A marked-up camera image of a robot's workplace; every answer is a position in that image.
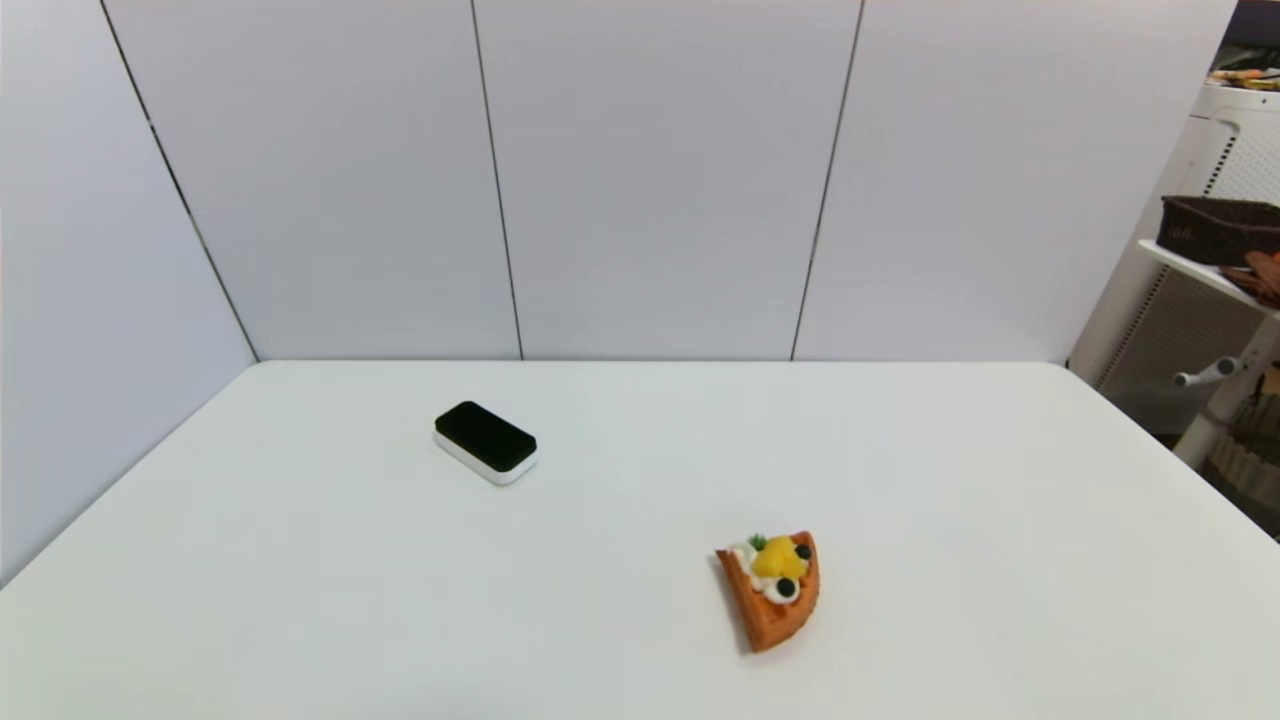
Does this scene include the dark brown wicker basket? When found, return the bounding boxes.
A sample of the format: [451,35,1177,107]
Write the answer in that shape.
[1157,195,1280,267]

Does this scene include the brown bread on shelf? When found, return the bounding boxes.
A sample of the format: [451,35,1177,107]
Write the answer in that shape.
[1222,250,1280,309]

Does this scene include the light woven basket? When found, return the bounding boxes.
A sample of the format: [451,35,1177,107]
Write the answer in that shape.
[1205,393,1280,513]

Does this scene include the black and white eraser block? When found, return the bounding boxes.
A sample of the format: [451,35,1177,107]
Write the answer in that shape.
[433,400,540,488]

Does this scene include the white shelf rack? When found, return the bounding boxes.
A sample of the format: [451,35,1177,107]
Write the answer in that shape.
[1068,82,1280,437]

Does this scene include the colourful items on purifier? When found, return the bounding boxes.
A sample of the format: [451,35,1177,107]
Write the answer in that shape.
[1207,66,1280,93]

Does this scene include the white shelf cart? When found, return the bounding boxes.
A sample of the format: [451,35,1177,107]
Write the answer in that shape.
[1137,238,1280,469]

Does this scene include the triangle waffle bread with fruit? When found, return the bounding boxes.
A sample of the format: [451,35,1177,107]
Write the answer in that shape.
[715,531,821,654]

